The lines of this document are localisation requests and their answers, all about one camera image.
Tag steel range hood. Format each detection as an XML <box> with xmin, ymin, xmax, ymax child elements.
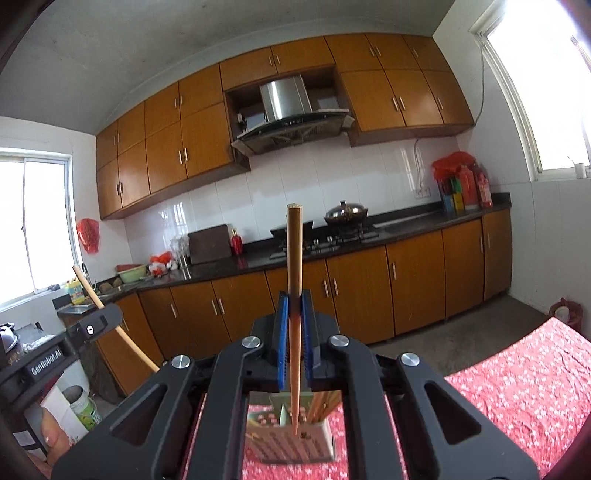
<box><xmin>231</xmin><ymin>78</ymin><xmax>355</xmax><ymax>155</ymax></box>

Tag wooden wall kitchen cabinets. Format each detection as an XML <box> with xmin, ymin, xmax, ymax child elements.
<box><xmin>96</xmin><ymin>33</ymin><xmax>475</xmax><ymax>220</ymax></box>

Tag hanging red plastic bag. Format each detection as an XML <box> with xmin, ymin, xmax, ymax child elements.
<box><xmin>76</xmin><ymin>218</ymin><xmax>100</xmax><ymax>254</ymax></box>

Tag large red oil bottle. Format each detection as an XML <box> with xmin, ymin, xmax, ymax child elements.
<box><xmin>477</xmin><ymin>166</ymin><xmax>494</xmax><ymax>208</ymax></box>
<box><xmin>457</xmin><ymin>164</ymin><xmax>479</xmax><ymax>209</ymax></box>

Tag person's left hand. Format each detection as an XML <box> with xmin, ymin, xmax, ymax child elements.
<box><xmin>25</xmin><ymin>405</ymin><xmax>71</xmax><ymax>478</ymax></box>

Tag wooden base kitchen cabinets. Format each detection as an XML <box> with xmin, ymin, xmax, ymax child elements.
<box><xmin>92</xmin><ymin>208</ymin><xmax>513</xmax><ymax>398</ymax></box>

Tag colourful seasoning boxes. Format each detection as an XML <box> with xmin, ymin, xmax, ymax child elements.
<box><xmin>438</xmin><ymin>178</ymin><xmax>465</xmax><ymax>213</ymax></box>

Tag rice cooker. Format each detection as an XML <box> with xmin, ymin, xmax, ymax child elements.
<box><xmin>0</xmin><ymin>323</ymin><xmax>20</xmax><ymax>355</ymax></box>

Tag red floral tablecloth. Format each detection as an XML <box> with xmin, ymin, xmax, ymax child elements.
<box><xmin>185</xmin><ymin>318</ymin><xmax>591</xmax><ymax>480</ymax></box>

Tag steel utensil container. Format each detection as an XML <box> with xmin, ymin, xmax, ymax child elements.
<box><xmin>171</xmin><ymin>235</ymin><xmax>191</xmax><ymax>268</ymax></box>

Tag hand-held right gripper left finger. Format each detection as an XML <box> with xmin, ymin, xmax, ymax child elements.
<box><xmin>51</xmin><ymin>291</ymin><xmax>289</xmax><ymax>480</ymax></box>

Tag wok with lid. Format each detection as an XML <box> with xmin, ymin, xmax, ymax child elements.
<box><xmin>324</xmin><ymin>200</ymin><xmax>369</xmax><ymax>227</ymax></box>

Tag perforated metal chopstick holder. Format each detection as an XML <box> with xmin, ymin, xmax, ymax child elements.
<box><xmin>245</xmin><ymin>390</ymin><xmax>337</xmax><ymax>464</ymax></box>

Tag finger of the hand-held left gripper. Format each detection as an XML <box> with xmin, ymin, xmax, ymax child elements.
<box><xmin>65</xmin><ymin>304</ymin><xmax>124</xmax><ymax>344</ymax></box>

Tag window by red bottles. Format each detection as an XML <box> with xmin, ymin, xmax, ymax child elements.
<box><xmin>468</xmin><ymin>0</ymin><xmax>591</xmax><ymax>182</ymax></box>

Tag reddish wooden chopstick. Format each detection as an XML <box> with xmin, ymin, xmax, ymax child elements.
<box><xmin>286</xmin><ymin>203</ymin><xmax>304</xmax><ymax>437</ymax></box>
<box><xmin>305</xmin><ymin>392</ymin><xmax>324</xmax><ymax>423</ymax></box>

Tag gas stove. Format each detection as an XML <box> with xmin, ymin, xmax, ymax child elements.
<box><xmin>270</xmin><ymin>228</ymin><xmax>379</xmax><ymax>259</ymax></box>

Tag red plastic bag on bottles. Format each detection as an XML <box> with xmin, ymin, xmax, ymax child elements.
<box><xmin>433</xmin><ymin>151</ymin><xmax>476</xmax><ymax>182</ymax></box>

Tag red and white bags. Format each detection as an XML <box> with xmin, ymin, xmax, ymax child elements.
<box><xmin>148</xmin><ymin>254</ymin><xmax>178</xmax><ymax>278</ymax></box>

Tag black kitchen countertop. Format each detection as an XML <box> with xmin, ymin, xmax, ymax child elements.
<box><xmin>58</xmin><ymin>193</ymin><xmax>512</xmax><ymax>319</ymax></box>

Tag window by sink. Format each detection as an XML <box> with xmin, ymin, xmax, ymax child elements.
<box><xmin>0</xmin><ymin>148</ymin><xmax>75</xmax><ymax>311</ymax></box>

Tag dark red container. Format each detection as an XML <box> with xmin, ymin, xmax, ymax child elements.
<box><xmin>549</xmin><ymin>298</ymin><xmax>583</xmax><ymax>330</ymax></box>

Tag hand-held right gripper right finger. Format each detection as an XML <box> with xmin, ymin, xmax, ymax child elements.
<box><xmin>300</xmin><ymin>290</ymin><xmax>541</xmax><ymax>480</ymax></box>

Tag dark wooden cutting board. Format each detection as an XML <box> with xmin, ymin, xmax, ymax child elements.
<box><xmin>187</xmin><ymin>224</ymin><xmax>232</xmax><ymax>265</ymax></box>

